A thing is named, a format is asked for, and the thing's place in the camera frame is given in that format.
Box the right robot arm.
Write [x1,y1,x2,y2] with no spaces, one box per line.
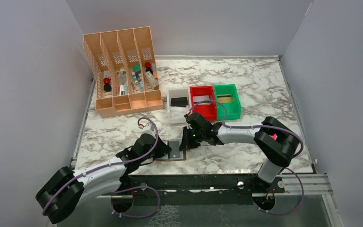
[179,113,304,192]

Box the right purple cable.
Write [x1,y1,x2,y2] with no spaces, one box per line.
[186,100,305,217]

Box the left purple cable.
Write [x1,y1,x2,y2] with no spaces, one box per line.
[42,117,161,218]

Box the red black stamp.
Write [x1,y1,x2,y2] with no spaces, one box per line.
[103,77,112,92]

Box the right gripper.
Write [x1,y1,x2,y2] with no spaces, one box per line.
[180,126,205,151]

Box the silver card in red bin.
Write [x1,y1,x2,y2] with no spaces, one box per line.
[193,96,210,103]

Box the black mounting rail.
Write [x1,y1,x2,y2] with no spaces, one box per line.
[100,173,329,208]

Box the white plastic bin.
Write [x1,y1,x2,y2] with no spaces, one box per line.
[167,87,192,125]

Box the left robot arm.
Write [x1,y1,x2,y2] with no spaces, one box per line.
[35,133,172,224]

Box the red plastic bin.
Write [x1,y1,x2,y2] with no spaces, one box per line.
[190,86,217,121]

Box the gold card in green bin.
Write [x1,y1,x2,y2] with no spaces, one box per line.
[217,95,233,103]

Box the black card in white bin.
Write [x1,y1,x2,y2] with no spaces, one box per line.
[170,97,189,107]

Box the orange desk organizer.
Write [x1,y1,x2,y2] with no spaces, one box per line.
[83,26,163,118]

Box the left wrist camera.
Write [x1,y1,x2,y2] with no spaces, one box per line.
[139,122,157,137]

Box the purple cable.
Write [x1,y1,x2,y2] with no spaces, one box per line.
[42,117,161,218]
[186,100,305,217]

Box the brown leather card holder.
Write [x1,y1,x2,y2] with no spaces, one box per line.
[156,140,187,161]

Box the green plastic bin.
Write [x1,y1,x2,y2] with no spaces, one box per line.
[213,84,241,120]

